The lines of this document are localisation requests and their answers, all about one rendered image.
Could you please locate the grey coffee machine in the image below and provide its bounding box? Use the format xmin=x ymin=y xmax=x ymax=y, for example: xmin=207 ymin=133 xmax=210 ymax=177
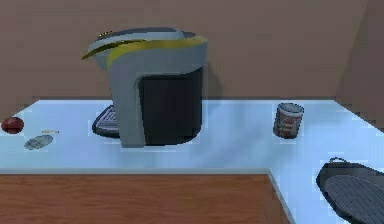
xmin=81 ymin=26 xmax=209 ymax=149

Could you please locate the red patterned cup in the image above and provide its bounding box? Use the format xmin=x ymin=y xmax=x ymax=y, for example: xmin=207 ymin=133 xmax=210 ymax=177
xmin=272 ymin=102 xmax=305 ymax=139

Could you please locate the small grey round plate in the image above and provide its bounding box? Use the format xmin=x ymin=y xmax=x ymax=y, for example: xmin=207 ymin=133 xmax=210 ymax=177
xmin=23 ymin=134 xmax=54 ymax=151

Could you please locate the red apple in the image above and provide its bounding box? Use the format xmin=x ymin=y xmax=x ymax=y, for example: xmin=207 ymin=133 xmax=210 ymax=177
xmin=0 ymin=116 xmax=25 ymax=135

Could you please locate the black grill pan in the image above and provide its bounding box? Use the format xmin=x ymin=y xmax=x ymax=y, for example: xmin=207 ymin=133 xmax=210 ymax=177
xmin=315 ymin=157 xmax=384 ymax=224

